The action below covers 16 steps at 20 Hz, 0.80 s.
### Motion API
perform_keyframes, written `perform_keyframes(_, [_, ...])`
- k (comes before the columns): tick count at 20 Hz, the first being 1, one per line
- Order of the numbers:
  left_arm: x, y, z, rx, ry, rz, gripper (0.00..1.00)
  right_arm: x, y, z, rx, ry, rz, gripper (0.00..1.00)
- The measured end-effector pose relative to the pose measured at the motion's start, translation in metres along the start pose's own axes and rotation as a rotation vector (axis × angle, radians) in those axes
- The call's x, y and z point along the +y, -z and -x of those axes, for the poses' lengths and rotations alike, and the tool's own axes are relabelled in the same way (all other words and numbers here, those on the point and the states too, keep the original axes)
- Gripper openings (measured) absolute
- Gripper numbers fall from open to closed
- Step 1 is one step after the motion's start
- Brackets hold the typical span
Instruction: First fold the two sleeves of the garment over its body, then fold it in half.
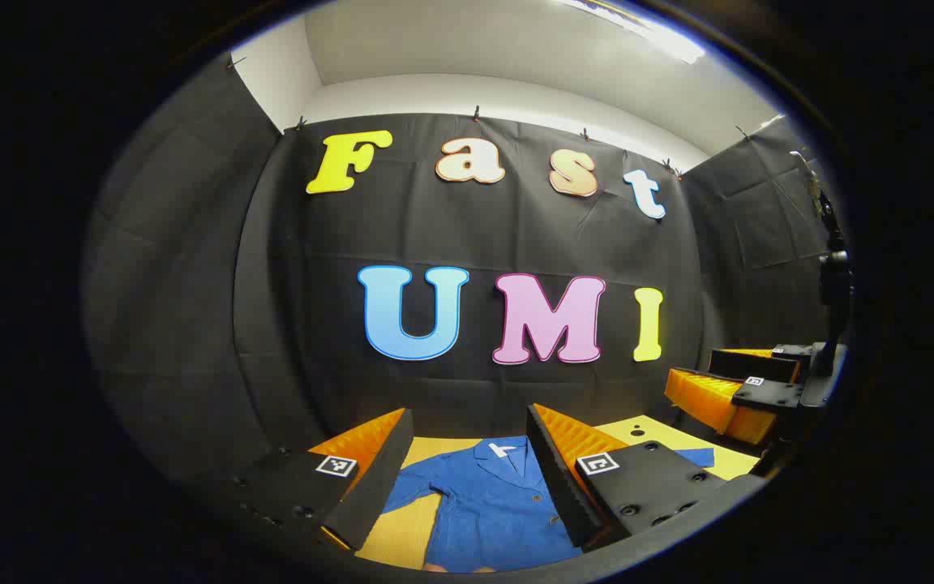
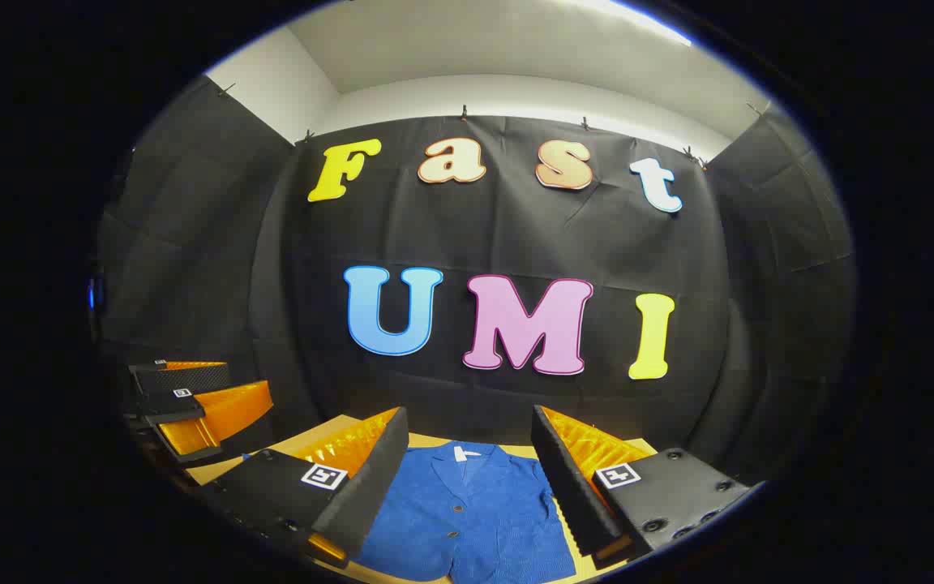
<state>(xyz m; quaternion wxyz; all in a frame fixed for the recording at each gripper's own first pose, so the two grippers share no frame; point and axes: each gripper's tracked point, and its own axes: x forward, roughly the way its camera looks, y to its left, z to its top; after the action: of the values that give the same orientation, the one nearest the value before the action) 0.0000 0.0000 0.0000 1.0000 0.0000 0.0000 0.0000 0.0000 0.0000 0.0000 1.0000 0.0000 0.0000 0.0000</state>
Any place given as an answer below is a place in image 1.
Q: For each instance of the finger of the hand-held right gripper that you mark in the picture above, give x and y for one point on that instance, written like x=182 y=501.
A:
x=771 y=396
x=759 y=367

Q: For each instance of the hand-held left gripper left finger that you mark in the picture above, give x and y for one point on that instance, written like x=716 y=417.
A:
x=378 y=478

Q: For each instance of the blue button jacket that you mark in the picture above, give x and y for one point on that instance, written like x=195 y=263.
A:
x=483 y=511

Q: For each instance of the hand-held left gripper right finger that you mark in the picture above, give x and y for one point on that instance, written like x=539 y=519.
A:
x=552 y=474

